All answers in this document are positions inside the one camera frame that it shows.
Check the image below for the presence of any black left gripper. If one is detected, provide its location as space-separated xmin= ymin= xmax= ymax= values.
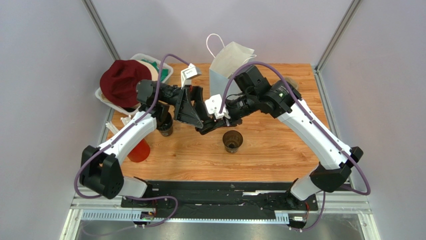
xmin=157 ymin=82 xmax=211 ymax=128

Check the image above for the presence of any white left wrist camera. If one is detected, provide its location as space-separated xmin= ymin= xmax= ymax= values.
xmin=180 ymin=63 xmax=202 ymax=89

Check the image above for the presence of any red cup with straws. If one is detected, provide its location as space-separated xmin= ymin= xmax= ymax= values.
xmin=127 ymin=139 xmax=151 ymax=163

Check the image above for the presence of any brown coffee cup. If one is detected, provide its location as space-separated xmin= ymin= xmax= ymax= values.
xmin=222 ymin=130 xmax=244 ymax=154

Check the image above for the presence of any white paper bag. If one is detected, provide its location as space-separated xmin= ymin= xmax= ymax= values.
xmin=205 ymin=33 xmax=257 ymax=99

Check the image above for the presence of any beige hat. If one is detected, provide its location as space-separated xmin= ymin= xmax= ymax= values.
xmin=137 ymin=60 xmax=159 ymax=81

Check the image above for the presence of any white plastic basket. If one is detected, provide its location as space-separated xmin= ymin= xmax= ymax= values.
xmin=94 ymin=53 xmax=174 ymax=116

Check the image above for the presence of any stack of black cups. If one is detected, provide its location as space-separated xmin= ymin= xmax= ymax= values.
xmin=156 ymin=113 xmax=174 ymax=137

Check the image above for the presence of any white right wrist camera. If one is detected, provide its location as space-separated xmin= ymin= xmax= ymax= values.
xmin=204 ymin=94 xmax=231 ymax=120

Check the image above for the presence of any green cloth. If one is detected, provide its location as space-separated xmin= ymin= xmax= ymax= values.
xmin=141 ymin=59 xmax=171 ymax=83

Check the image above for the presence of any dark red bucket hat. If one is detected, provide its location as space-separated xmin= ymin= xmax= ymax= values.
xmin=99 ymin=60 xmax=154 ymax=108

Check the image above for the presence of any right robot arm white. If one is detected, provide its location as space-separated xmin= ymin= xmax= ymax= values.
xmin=201 ymin=61 xmax=364 ymax=202

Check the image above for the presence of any brown pulp cup carrier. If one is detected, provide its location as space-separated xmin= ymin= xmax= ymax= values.
xmin=285 ymin=77 xmax=299 ymax=90

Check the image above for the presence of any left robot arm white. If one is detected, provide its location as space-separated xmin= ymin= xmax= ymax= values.
xmin=74 ymin=80 xmax=222 ymax=199

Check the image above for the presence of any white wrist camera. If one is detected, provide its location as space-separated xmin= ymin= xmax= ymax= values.
xmin=204 ymin=94 xmax=231 ymax=120
xmin=180 ymin=63 xmax=202 ymax=89

